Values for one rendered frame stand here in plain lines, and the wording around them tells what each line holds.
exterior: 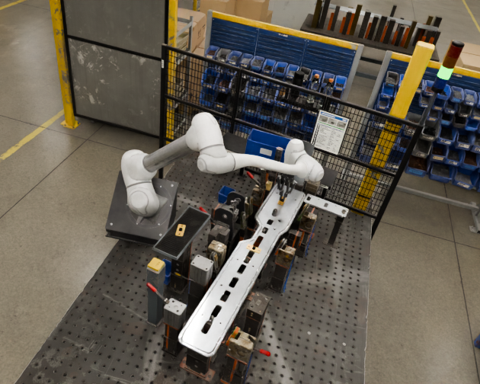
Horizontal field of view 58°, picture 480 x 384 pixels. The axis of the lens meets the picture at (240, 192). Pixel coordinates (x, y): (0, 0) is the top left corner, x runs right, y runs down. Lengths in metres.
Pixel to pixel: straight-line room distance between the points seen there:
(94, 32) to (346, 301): 3.40
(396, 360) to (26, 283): 2.81
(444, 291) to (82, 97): 4.07
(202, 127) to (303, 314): 1.23
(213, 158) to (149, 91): 2.54
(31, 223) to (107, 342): 1.93
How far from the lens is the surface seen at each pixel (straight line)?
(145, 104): 4.74
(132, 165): 2.59
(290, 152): 2.53
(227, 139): 3.28
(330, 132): 3.08
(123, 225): 2.83
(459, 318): 4.11
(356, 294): 2.85
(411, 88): 2.92
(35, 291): 3.62
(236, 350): 2.06
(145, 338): 2.44
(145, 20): 4.36
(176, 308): 2.10
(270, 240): 2.55
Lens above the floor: 2.77
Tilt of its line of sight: 39 degrees down
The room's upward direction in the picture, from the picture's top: 10 degrees clockwise
